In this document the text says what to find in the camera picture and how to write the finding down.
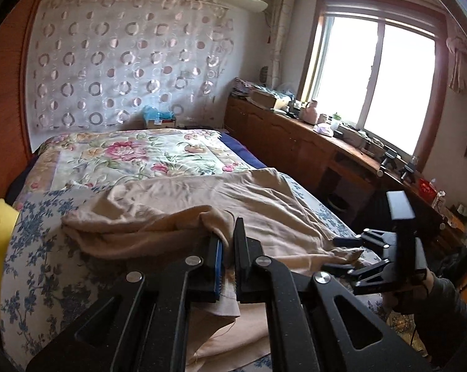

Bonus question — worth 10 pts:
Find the small cardboard box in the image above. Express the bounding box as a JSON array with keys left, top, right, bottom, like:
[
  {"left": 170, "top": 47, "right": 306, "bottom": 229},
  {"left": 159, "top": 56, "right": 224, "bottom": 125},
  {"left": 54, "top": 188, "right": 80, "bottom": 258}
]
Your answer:
[{"left": 145, "top": 118, "right": 177, "bottom": 130}]

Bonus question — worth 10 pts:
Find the dark waste bin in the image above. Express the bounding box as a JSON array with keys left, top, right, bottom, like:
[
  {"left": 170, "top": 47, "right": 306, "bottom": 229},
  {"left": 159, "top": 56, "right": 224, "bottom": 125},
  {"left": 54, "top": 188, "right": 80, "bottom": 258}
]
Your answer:
[{"left": 326, "top": 196, "right": 350, "bottom": 221}]

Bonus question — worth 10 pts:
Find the long wooden cabinet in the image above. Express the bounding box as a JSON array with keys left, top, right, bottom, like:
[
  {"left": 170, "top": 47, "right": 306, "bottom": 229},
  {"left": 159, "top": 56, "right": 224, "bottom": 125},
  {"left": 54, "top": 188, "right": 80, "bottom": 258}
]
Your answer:
[{"left": 223, "top": 95, "right": 467, "bottom": 250}]

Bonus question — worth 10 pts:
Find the blue plastic pack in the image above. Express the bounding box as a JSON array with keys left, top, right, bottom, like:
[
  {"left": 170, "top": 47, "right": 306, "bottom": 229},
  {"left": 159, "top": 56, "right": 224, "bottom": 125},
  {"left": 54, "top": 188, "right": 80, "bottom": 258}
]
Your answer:
[{"left": 142, "top": 104, "right": 176, "bottom": 122}]

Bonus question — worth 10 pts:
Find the blue flower bed sheet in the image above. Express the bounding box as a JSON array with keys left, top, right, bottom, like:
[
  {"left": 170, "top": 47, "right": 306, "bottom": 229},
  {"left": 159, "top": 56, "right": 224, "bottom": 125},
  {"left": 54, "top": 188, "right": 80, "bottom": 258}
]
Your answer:
[{"left": 0, "top": 172, "right": 385, "bottom": 372}]

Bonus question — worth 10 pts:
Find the black small tripod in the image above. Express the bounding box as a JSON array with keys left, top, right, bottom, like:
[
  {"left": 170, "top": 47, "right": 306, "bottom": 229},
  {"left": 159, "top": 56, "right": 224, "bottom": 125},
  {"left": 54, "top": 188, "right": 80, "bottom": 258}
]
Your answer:
[
  {"left": 377, "top": 150, "right": 400, "bottom": 177},
  {"left": 400, "top": 163, "right": 419, "bottom": 184}
]

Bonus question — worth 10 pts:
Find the open cardboard box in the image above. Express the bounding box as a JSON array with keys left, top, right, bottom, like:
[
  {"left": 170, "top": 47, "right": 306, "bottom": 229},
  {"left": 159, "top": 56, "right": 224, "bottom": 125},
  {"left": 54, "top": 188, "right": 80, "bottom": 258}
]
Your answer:
[{"left": 249, "top": 90, "right": 281, "bottom": 110}]

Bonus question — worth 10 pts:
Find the person's right forearm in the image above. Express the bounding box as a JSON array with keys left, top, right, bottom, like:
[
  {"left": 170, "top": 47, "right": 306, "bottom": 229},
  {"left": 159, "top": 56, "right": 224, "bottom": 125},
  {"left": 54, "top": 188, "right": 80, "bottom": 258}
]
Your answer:
[{"left": 382, "top": 269, "right": 467, "bottom": 367}]

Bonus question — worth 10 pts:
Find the wooden headboard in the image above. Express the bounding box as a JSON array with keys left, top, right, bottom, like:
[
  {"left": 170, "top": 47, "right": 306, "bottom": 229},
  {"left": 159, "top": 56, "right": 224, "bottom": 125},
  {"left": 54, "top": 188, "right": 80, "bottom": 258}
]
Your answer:
[{"left": 0, "top": 0, "right": 50, "bottom": 206}]

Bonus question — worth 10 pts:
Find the circle pattern curtain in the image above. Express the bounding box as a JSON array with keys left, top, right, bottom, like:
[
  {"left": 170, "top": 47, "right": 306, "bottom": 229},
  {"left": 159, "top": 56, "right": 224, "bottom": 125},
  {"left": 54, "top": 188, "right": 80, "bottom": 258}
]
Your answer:
[{"left": 28, "top": 0, "right": 236, "bottom": 131}]

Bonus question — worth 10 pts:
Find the floral quilt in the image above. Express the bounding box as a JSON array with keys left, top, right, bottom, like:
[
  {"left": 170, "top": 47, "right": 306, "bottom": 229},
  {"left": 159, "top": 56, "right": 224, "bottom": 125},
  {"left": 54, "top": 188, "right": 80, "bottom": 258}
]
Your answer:
[{"left": 13, "top": 128, "right": 266, "bottom": 212}]

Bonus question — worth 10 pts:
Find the black bag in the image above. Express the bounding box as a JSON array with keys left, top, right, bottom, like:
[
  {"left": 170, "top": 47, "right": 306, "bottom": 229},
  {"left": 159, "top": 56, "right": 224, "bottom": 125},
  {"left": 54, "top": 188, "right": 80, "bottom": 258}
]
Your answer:
[{"left": 440, "top": 244, "right": 467, "bottom": 289}]

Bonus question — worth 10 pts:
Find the wrapped air conditioner pipe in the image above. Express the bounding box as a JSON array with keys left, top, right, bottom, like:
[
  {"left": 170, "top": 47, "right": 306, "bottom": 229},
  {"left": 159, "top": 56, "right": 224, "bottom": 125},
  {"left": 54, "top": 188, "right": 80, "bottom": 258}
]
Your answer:
[{"left": 270, "top": 0, "right": 296, "bottom": 86}]

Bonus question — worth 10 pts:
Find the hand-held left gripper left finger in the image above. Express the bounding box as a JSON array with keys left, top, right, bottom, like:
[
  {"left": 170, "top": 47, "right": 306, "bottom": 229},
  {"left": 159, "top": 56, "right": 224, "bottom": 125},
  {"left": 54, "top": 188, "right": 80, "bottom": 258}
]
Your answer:
[{"left": 26, "top": 232, "right": 226, "bottom": 372}]

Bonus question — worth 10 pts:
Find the stack of books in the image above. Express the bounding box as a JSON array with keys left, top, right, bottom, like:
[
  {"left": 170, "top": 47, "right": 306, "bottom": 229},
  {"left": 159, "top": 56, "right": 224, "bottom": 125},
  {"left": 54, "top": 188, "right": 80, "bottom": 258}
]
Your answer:
[{"left": 231, "top": 77, "right": 266, "bottom": 99}]

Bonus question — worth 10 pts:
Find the beige printed t-shirt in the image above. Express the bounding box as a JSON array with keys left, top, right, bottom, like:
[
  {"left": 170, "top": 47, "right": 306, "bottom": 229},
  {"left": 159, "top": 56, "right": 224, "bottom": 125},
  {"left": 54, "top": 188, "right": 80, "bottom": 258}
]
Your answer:
[{"left": 61, "top": 167, "right": 365, "bottom": 368}]

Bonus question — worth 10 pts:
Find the yellow cloth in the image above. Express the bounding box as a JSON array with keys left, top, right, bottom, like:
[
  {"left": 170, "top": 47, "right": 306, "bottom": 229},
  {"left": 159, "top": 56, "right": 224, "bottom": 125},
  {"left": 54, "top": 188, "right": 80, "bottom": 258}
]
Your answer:
[{"left": 0, "top": 197, "right": 20, "bottom": 328}]

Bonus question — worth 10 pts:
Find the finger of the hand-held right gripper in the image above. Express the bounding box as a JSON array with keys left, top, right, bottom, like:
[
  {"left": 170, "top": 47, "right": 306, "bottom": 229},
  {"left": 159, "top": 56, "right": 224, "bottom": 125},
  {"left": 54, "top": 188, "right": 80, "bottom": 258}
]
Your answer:
[
  {"left": 321, "top": 259, "right": 402, "bottom": 297},
  {"left": 332, "top": 229, "right": 399, "bottom": 261}
]

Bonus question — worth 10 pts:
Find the white plastic bag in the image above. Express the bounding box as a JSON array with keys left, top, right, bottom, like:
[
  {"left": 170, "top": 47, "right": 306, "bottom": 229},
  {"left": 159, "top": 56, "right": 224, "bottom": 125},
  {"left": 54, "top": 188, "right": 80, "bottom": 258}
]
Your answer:
[{"left": 274, "top": 82, "right": 298, "bottom": 99}]

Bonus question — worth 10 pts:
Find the tied pink window curtain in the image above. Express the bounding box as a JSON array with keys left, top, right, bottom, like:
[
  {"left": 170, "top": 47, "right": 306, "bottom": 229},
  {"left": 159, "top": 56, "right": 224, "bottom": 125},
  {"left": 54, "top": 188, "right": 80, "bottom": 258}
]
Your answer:
[{"left": 446, "top": 15, "right": 467, "bottom": 95}]

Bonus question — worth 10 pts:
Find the navy blanket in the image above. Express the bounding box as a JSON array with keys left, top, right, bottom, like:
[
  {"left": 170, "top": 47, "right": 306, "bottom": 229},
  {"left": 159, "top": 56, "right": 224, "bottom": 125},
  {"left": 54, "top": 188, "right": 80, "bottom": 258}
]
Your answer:
[{"left": 219, "top": 132, "right": 282, "bottom": 172}]

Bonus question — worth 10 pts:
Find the wooden frame window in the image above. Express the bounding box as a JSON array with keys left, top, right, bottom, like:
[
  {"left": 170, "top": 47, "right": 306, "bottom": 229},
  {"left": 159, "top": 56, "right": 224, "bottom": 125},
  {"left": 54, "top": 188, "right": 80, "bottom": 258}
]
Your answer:
[{"left": 299, "top": 0, "right": 450, "bottom": 169}]

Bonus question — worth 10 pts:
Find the red box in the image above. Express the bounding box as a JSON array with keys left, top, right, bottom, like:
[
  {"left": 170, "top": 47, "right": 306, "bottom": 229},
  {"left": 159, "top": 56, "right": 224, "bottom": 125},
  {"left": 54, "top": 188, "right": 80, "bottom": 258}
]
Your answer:
[{"left": 417, "top": 180, "right": 439, "bottom": 202}]

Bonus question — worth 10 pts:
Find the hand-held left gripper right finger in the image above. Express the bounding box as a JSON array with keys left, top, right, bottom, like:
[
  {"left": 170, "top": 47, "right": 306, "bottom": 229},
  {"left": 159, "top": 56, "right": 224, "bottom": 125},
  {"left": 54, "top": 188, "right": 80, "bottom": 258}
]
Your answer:
[{"left": 233, "top": 217, "right": 432, "bottom": 372}]

